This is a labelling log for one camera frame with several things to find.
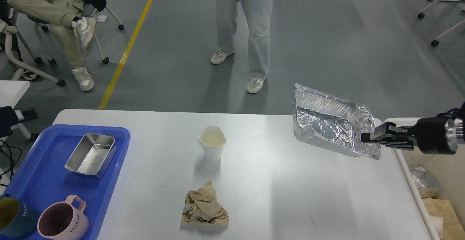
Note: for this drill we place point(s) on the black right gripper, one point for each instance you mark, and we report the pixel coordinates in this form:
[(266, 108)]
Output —
[(434, 135)]

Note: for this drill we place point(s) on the aluminium foil tray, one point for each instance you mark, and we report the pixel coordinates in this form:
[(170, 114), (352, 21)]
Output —
[(332, 123)]

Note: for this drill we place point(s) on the white paper cup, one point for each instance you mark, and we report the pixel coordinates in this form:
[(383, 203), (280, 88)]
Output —
[(212, 141)]

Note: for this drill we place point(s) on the brown paper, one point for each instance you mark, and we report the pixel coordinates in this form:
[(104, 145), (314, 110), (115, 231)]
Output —
[(203, 207), (445, 220)]

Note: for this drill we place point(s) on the stainless steel rectangular tin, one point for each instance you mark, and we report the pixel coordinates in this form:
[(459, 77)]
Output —
[(92, 155)]

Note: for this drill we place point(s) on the pink home mug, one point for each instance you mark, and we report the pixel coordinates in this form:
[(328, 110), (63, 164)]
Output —
[(64, 220)]

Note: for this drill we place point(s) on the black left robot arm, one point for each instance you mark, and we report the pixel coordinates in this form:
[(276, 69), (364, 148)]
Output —
[(10, 117)]

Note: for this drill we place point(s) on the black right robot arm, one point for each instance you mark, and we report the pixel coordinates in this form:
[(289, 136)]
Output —
[(458, 114)]

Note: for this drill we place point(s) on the crumpled foil in bin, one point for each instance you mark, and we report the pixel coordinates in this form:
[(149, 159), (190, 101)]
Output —
[(427, 185)]

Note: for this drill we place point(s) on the white plastic bin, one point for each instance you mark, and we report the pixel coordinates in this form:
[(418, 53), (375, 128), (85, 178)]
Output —
[(449, 170)]

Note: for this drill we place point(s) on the brown paper in bin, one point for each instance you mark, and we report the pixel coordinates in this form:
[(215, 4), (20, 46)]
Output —
[(445, 220)]

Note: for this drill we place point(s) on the standing person in jeans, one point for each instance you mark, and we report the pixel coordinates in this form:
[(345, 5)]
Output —
[(258, 14)]

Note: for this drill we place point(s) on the blue plastic tray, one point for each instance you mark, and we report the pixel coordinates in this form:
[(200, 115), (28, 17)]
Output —
[(42, 179)]

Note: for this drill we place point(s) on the seated person in khaki trousers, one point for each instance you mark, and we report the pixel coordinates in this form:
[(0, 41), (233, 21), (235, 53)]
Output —
[(71, 29)]

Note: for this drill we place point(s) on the dark blue mug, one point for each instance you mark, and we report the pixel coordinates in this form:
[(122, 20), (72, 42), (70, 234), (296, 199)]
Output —
[(17, 219)]

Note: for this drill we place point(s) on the white side table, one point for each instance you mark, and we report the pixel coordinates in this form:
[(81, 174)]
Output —
[(11, 92)]

